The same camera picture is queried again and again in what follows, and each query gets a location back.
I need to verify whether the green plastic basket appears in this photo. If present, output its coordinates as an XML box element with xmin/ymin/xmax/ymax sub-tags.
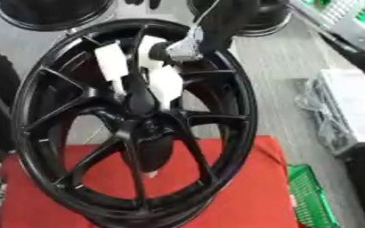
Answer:
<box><xmin>285</xmin><ymin>164</ymin><xmax>345</xmax><ymax>228</ymax></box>

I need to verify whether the white pin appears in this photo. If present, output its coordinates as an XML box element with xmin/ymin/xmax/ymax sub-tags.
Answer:
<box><xmin>92</xmin><ymin>42</ymin><xmax>132</xmax><ymax>94</ymax></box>

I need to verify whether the white box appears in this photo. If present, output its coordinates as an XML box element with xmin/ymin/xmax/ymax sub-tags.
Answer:
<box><xmin>314</xmin><ymin>69</ymin><xmax>365</xmax><ymax>155</ymax></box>

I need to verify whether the black spoked wheel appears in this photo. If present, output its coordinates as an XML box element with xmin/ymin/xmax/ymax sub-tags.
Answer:
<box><xmin>9</xmin><ymin>19</ymin><xmax>261</xmax><ymax>228</ymax></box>

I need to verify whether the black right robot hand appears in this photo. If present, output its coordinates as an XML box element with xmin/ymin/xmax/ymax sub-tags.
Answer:
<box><xmin>146</xmin><ymin>0</ymin><xmax>264</xmax><ymax>62</ymax></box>

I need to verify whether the clear plastic bag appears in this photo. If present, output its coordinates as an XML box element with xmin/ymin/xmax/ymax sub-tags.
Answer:
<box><xmin>293</xmin><ymin>77</ymin><xmax>361</xmax><ymax>153</ymax></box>

